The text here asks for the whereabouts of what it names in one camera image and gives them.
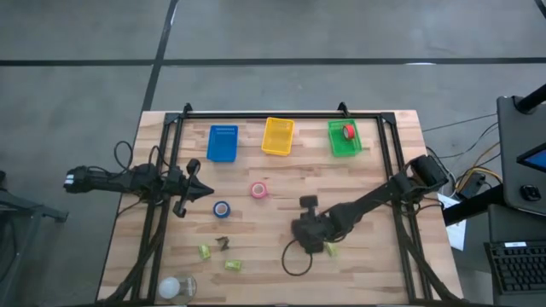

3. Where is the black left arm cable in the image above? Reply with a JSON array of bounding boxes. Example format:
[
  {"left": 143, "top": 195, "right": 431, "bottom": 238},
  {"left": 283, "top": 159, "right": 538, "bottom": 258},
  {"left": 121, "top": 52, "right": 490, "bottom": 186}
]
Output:
[{"left": 113, "top": 140, "right": 135, "bottom": 172}]

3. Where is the white paper sheet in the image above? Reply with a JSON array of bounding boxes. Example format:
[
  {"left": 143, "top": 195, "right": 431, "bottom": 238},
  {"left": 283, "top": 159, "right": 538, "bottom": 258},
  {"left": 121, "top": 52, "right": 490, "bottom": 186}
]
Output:
[{"left": 437, "top": 194, "right": 468, "bottom": 252}]

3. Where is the green plastic basket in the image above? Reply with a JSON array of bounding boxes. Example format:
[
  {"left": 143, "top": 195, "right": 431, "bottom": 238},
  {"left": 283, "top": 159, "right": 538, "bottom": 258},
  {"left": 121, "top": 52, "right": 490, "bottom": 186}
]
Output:
[{"left": 327, "top": 119, "right": 363, "bottom": 158}]

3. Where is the white light bulb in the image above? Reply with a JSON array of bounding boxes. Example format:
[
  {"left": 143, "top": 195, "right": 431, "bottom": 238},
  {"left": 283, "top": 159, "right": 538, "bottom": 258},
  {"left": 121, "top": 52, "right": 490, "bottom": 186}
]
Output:
[{"left": 158, "top": 276, "right": 182, "bottom": 300}]

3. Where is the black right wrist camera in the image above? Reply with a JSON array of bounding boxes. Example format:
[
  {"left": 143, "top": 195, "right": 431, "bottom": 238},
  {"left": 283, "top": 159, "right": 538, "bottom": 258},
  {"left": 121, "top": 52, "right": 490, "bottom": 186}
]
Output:
[{"left": 299, "top": 194, "right": 320, "bottom": 210}]

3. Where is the black pole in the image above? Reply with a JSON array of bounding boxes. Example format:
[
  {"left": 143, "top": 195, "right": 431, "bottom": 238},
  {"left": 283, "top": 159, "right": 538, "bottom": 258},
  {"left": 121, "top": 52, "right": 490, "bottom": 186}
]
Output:
[{"left": 514, "top": 83, "right": 546, "bottom": 114}]

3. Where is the tablet screen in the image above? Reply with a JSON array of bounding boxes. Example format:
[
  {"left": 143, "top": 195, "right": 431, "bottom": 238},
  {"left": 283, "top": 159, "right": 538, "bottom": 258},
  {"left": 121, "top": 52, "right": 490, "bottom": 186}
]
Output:
[{"left": 516, "top": 142, "right": 546, "bottom": 174}]

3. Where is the black round knob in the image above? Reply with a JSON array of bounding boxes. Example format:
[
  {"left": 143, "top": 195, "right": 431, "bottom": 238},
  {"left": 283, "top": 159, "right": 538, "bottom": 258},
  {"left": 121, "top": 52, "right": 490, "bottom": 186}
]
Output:
[{"left": 520, "top": 183, "right": 542, "bottom": 202}]

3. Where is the grey metal stand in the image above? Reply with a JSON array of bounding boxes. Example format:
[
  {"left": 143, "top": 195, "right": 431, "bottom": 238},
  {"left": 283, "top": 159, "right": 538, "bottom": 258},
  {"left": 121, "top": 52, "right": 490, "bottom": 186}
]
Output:
[{"left": 0, "top": 170, "right": 69, "bottom": 299}]

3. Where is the grey equipment cart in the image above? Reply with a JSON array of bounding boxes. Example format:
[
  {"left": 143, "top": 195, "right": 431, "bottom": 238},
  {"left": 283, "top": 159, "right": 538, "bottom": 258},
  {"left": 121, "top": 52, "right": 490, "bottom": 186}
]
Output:
[{"left": 496, "top": 96, "right": 546, "bottom": 217}]

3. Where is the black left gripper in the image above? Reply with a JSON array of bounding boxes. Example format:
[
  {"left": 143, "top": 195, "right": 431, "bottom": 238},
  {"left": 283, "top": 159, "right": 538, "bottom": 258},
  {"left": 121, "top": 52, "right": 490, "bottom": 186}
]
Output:
[{"left": 168, "top": 158, "right": 215, "bottom": 219}]

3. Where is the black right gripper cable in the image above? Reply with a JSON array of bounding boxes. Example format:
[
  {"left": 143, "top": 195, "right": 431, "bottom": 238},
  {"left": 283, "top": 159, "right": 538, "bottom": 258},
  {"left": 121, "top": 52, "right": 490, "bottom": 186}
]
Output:
[{"left": 281, "top": 238, "right": 315, "bottom": 277}]

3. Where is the yellow cable bundle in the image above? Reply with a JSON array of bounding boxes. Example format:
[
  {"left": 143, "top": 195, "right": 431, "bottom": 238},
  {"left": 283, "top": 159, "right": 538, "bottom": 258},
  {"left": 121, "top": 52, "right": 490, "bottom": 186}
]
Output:
[{"left": 455, "top": 165, "right": 504, "bottom": 191}]

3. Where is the pink tape roll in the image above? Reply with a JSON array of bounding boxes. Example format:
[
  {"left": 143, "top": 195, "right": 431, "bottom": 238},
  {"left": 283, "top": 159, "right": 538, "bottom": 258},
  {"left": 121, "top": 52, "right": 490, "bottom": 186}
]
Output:
[{"left": 250, "top": 181, "right": 269, "bottom": 200}]

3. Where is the blue plastic basket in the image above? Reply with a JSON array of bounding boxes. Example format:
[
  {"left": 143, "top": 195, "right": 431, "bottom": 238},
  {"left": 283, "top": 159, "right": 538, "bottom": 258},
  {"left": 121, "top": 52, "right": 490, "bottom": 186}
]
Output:
[{"left": 206, "top": 124, "right": 239, "bottom": 164}]

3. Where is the yellow plastic basket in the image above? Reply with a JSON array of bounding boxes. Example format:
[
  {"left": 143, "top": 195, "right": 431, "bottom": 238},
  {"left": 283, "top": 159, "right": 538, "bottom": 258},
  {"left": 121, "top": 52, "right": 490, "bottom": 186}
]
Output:
[{"left": 260, "top": 116, "right": 296, "bottom": 157}]

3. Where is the black laptop keyboard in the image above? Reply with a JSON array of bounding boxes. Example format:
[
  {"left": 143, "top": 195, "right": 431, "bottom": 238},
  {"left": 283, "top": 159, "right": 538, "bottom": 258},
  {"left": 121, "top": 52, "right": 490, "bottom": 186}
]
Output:
[{"left": 484, "top": 240, "right": 546, "bottom": 295}]

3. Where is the black metal rig frame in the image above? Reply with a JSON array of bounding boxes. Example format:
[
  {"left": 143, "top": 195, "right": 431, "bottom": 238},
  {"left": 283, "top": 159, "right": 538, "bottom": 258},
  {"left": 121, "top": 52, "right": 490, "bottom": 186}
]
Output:
[{"left": 97, "top": 101, "right": 466, "bottom": 306}]

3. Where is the blue tape roll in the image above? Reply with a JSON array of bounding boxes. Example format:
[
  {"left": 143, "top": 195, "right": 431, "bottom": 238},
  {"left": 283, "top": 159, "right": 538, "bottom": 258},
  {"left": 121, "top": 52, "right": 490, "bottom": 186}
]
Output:
[{"left": 212, "top": 200, "right": 232, "bottom": 219}]

